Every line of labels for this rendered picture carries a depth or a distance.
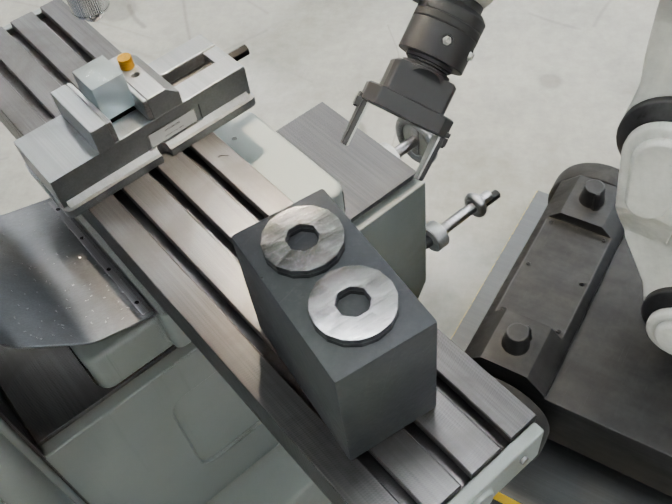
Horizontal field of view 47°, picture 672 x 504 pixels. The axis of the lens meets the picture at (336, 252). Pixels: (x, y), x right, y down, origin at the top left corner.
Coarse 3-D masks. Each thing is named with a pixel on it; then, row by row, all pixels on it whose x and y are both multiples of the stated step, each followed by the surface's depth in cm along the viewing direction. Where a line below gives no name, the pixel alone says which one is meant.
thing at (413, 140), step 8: (400, 120) 158; (400, 128) 160; (408, 128) 159; (416, 128) 155; (400, 136) 162; (408, 136) 161; (416, 136) 158; (424, 136) 154; (384, 144) 155; (400, 144) 157; (408, 144) 157; (416, 144) 158; (424, 144) 157; (392, 152) 153; (400, 152) 157; (408, 152) 163; (416, 152) 161; (424, 152) 159; (416, 160) 162
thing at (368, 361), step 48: (240, 240) 84; (288, 240) 83; (336, 240) 81; (288, 288) 79; (336, 288) 77; (384, 288) 77; (288, 336) 82; (336, 336) 74; (384, 336) 75; (432, 336) 77; (336, 384) 73; (384, 384) 78; (432, 384) 85; (336, 432) 85; (384, 432) 86
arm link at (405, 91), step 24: (408, 24) 96; (432, 24) 93; (408, 48) 96; (432, 48) 93; (456, 48) 93; (408, 72) 95; (432, 72) 94; (456, 72) 96; (360, 96) 98; (384, 96) 95; (408, 96) 95; (432, 96) 96; (408, 120) 97; (432, 120) 96
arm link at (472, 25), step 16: (416, 0) 96; (432, 0) 93; (448, 0) 92; (464, 0) 93; (480, 0) 94; (432, 16) 93; (448, 16) 92; (464, 16) 92; (480, 16) 94; (464, 32) 93; (480, 32) 95
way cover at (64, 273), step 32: (0, 224) 121; (32, 224) 122; (64, 224) 123; (0, 256) 113; (32, 256) 117; (64, 256) 118; (96, 256) 118; (0, 288) 106; (32, 288) 110; (64, 288) 113; (96, 288) 114; (128, 288) 114; (0, 320) 100; (32, 320) 104; (64, 320) 107; (96, 320) 109; (128, 320) 110
